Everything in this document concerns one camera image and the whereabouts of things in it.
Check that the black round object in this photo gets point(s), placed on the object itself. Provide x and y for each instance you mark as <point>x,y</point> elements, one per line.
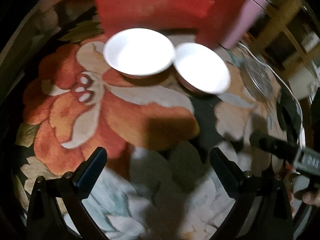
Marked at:
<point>287,115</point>

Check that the red cloth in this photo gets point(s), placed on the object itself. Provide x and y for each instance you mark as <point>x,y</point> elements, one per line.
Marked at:
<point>155,7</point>

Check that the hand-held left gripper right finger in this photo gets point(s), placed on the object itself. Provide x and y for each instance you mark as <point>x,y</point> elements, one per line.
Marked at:
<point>225,172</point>

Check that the floral tablecloth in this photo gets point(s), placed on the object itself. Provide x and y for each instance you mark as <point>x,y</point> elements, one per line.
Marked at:
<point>75,105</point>

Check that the pink cup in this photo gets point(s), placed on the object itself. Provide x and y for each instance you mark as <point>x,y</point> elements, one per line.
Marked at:
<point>246,22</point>

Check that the person's right hand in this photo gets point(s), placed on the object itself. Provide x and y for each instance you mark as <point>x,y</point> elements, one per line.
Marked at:
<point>311,198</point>

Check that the white bowl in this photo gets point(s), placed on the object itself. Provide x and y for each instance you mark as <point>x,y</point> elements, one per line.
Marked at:
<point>138,52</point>
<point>202,67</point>

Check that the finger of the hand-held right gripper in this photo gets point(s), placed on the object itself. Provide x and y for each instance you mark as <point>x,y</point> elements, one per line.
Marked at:
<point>272,145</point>

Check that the wooden chair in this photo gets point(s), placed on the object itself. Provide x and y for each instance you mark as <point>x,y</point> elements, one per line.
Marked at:
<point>285,17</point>

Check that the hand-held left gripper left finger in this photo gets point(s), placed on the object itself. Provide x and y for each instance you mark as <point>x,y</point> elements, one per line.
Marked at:
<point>92,171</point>

